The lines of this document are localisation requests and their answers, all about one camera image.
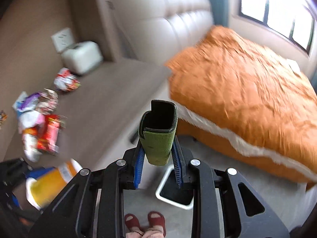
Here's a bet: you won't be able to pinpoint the yellow orange snack bag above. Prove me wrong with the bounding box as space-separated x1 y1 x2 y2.
26 159 82 210

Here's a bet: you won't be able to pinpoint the red orange snack bag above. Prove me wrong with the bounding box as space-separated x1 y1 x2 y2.
37 114 65 155

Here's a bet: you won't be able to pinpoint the white pink snack bag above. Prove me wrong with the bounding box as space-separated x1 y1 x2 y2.
18 110 45 162

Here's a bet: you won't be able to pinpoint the purple snack bag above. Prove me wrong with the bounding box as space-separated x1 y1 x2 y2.
12 91 41 113

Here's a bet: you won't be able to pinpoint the beige patterned snack bag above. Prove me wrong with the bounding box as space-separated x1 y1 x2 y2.
35 89 58 115

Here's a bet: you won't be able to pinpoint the red white snack bag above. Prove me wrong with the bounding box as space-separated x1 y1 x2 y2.
54 67 81 92

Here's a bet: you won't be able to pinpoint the white trash bin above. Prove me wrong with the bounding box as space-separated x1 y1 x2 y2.
155 164 194 210

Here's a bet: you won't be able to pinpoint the right red slipper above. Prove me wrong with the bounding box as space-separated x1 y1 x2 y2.
148 211 166 237

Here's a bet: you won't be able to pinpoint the red slipper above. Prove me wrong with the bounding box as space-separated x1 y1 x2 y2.
124 213 141 231
148 211 166 237

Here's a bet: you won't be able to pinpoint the left red slipper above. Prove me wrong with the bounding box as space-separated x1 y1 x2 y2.
124 213 141 231

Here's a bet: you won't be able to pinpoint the orange fluffy blanket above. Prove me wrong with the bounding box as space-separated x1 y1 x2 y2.
166 26 316 189

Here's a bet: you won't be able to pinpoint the cartoon stickers on wall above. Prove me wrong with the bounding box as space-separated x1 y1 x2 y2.
0 110 8 129

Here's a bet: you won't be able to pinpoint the upper white wall socket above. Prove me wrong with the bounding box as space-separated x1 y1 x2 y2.
51 27 75 53

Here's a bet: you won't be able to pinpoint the window with dark frame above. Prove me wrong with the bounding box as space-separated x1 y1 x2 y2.
239 0 316 54

